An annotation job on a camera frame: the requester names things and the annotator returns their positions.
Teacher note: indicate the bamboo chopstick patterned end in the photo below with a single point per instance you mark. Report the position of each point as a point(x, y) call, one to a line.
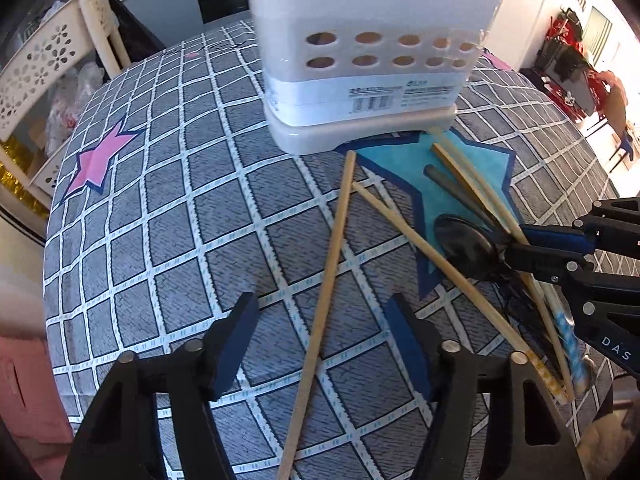
point(561, 393)

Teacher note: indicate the grey handled spoon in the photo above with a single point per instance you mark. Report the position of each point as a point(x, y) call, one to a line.
point(458, 193)

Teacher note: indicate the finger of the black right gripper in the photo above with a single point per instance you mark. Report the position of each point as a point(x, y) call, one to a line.
point(564, 238)
point(548, 265)

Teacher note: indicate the black plastic spoon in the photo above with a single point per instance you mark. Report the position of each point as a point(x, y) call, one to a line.
point(474, 251)

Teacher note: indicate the cream perforated storage rack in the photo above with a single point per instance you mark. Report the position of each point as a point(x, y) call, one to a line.
point(77, 28)

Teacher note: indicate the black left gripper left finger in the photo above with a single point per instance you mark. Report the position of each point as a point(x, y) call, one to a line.
point(227, 347)

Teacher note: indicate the bamboo chopstick blue pattern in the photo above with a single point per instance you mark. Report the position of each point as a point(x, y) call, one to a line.
point(578, 371)

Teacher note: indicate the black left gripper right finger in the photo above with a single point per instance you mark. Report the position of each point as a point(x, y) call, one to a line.
point(526, 438)

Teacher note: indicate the long bamboo chopstick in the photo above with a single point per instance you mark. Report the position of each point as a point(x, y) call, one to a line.
point(320, 316)

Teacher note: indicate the white utensil holder caddy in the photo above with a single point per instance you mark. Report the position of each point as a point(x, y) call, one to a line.
point(336, 71)

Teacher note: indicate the thin bamboo chopstick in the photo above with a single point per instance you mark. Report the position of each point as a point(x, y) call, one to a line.
point(482, 193)

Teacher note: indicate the grey checkered tablecloth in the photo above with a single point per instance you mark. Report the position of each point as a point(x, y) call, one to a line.
point(172, 201)

